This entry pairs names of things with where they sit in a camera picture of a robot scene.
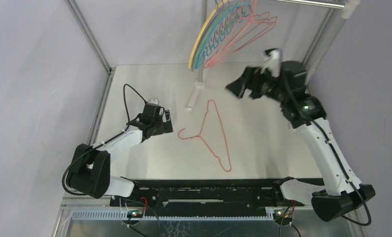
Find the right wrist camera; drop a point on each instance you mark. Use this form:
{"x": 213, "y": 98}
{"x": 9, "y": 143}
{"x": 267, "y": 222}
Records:
{"x": 272, "y": 61}

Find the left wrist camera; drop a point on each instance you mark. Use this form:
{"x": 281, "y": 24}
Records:
{"x": 154, "y": 101}

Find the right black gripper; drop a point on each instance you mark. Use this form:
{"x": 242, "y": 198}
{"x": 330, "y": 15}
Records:
{"x": 251, "y": 83}

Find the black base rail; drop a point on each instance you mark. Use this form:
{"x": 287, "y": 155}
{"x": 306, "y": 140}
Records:
{"x": 221, "y": 198}

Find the right aluminium frame post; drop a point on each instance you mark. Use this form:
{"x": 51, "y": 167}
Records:
{"x": 314, "y": 21}

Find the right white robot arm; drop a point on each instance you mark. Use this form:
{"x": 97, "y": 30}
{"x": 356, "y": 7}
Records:
{"x": 342, "y": 191}

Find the yellow wavy hanger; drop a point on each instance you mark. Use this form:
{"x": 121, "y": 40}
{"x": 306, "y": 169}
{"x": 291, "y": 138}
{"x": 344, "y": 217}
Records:
{"x": 207, "y": 21}

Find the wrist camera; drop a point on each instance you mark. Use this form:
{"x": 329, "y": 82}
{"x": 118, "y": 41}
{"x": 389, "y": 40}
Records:
{"x": 272, "y": 61}
{"x": 154, "y": 101}

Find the green wavy hanger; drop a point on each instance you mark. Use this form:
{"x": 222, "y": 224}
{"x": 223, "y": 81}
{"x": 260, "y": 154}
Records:
{"x": 209, "y": 36}

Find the white clothes rack frame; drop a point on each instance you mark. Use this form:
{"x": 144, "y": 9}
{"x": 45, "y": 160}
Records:
{"x": 244, "y": 28}

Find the left aluminium frame post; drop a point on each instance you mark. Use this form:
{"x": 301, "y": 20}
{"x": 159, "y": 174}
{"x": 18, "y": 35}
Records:
{"x": 88, "y": 33}

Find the teal wavy hanger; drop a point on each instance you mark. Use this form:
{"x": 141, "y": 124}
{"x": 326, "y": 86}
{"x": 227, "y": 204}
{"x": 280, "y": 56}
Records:
{"x": 215, "y": 32}

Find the aluminium frame post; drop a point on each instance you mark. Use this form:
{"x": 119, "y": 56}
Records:
{"x": 88, "y": 33}
{"x": 314, "y": 21}

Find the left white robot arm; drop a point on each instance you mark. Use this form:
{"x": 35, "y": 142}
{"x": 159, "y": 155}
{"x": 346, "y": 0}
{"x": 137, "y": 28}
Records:
{"x": 89, "y": 173}

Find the metal hanging rod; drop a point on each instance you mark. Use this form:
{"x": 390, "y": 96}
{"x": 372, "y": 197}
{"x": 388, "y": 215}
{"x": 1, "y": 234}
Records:
{"x": 318, "y": 3}

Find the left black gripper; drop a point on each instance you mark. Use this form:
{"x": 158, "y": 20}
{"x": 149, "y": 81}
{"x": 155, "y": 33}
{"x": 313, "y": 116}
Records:
{"x": 165, "y": 127}

